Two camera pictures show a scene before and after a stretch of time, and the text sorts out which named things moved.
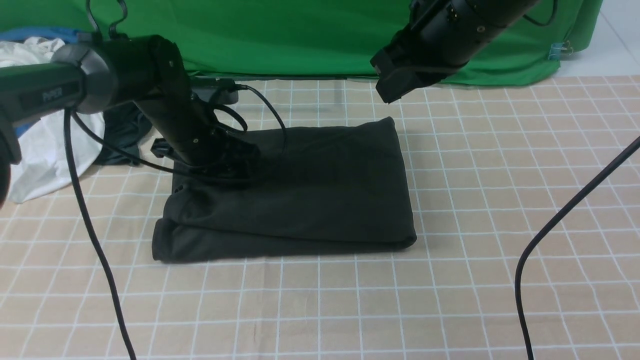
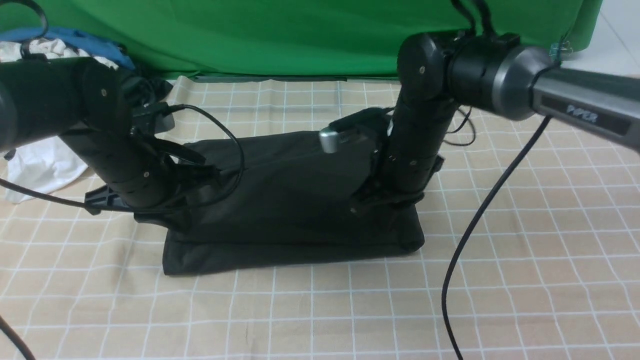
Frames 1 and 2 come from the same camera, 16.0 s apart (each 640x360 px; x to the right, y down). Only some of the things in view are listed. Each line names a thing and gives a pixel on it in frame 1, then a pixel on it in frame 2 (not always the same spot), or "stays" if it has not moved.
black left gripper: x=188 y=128 -> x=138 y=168
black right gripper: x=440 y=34 -> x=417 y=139
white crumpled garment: x=44 y=168 stays
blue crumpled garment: x=66 y=35 stays
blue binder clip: x=558 y=49 stays
